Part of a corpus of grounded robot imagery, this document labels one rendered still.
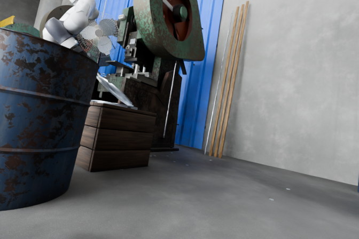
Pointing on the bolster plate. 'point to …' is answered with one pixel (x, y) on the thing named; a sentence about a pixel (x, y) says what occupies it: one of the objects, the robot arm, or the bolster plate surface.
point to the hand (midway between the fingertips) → (98, 76)
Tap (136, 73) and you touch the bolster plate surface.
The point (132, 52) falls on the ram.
